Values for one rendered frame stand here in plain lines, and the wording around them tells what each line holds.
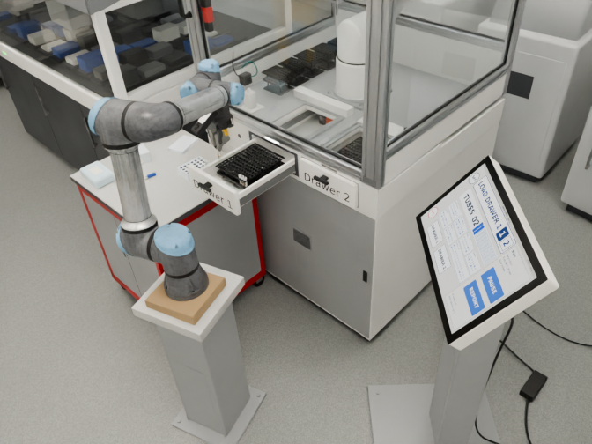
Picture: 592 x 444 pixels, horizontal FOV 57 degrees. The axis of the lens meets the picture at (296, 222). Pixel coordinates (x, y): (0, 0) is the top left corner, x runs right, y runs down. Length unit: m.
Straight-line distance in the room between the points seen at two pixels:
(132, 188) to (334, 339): 1.36
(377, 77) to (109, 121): 0.81
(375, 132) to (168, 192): 0.97
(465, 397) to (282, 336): 1.00
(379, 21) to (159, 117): 0.69
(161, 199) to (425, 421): 1.43
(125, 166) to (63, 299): 1.60
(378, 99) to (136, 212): 0.85
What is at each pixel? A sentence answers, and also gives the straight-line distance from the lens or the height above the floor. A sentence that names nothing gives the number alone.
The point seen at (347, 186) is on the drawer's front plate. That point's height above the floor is 0.91.
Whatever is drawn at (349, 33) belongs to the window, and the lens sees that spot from 1.82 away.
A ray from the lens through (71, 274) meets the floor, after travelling 3.33.
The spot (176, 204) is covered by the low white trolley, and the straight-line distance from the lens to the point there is 2.32.
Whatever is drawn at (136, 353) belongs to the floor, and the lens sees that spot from 2.81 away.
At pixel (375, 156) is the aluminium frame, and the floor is 1.08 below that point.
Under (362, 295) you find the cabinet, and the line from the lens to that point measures 2.42.
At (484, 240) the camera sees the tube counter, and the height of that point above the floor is 1.12.
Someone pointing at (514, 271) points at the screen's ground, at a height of 1.15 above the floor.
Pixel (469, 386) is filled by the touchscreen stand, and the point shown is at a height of 0.48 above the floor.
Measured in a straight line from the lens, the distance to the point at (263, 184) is 2.16.
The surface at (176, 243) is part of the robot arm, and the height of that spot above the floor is 1.02.
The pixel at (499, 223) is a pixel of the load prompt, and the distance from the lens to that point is 1.57.
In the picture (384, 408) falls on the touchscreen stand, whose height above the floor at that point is 0.03.
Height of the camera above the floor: 2.14
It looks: 40 degrees down
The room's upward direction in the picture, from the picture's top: 4 degrees counter-clockwise
